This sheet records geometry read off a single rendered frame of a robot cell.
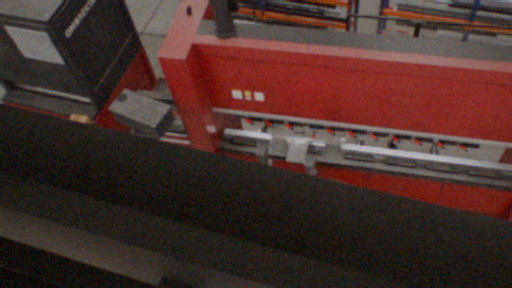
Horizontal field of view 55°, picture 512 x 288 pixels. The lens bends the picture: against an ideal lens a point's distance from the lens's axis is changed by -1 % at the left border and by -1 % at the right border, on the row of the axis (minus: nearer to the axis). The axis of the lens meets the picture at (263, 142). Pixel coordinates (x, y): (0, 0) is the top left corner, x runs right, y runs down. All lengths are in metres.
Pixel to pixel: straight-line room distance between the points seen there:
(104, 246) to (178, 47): 4.06
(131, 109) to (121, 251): 4.21
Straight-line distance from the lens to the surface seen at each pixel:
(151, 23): 8.14
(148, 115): 4.30
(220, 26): 4.13
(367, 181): 5.31
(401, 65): 4.01
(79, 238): 0.20
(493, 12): 5.87
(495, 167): 5.19
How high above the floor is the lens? 5.17
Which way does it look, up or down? 55 degrees down
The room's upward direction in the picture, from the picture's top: 9 degrees counter-clockwise
